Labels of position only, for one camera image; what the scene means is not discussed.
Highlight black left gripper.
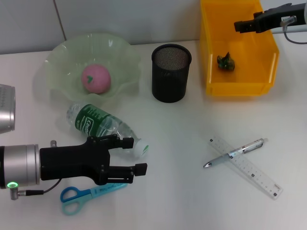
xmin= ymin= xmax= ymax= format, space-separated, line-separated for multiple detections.
xmin=39 ymin=134 xmax=148 ymax=186

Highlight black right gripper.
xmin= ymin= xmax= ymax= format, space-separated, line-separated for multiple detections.
xmin=234 ymin=2 xmax=306 ymax=34

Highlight clear water bottle green label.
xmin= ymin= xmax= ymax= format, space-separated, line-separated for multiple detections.
xmin=66 ymin=103 xmax=151 ymax=159

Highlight blue child scissors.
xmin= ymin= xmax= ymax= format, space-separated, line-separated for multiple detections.
xmin=59 ymin=183 xmax=129 ymax=216

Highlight pink peach toy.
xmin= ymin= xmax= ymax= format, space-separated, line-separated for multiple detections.
xmin=81 ymin=64 xmax=112 ymax=94

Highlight black mesh pen holder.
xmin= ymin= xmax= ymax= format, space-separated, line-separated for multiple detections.
xmin=151 ymin=44 xmax=193 ymax=104

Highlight silver ballpoint pen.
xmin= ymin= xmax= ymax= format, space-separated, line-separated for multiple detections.
xmin=203 ymin=138 xmax=269 ymax=169

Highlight green glass fruit bowl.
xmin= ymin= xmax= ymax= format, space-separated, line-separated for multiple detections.
xmin=44 ymin=33 xmax=142 ymax=106

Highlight clear plastic ruler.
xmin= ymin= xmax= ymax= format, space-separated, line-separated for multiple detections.
xmin=208 ymin=136 xmax=283 ymax=200

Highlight yellow plastic bin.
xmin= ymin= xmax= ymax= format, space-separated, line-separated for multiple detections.
xmin=200 ymin=0 xmax=280 ymax=97

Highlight grey right wrist cable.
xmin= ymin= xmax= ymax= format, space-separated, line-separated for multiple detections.
xmin=280 ymin=15 xmax=307 ymax=45

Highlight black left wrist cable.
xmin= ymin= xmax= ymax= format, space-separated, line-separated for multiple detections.
xmin=8 ymin=177 xmax=62 ymax=200

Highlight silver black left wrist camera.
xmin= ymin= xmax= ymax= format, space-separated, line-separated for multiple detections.
xmin=0 ymin=83 xmax=16 ymax=135

